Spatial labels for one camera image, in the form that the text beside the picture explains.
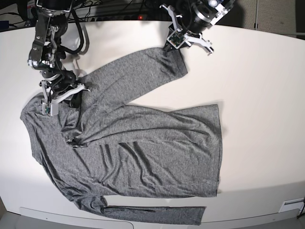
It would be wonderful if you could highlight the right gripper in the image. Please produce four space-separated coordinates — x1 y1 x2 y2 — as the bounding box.
41 70 82 108

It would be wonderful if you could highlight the grey long-sleeve T-shirt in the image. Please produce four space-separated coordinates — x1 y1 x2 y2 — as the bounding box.
20 48 222 225

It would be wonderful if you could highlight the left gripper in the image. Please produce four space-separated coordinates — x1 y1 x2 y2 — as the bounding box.
163 2 214 52

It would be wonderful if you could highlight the white label sticker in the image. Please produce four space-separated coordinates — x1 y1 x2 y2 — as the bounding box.
279 198 305 213

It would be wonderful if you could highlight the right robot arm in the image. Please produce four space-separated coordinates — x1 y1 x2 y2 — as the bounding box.
28 0 85 112

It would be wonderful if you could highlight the power strip with red light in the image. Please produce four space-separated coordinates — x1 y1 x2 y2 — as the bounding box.
75 7 170 22

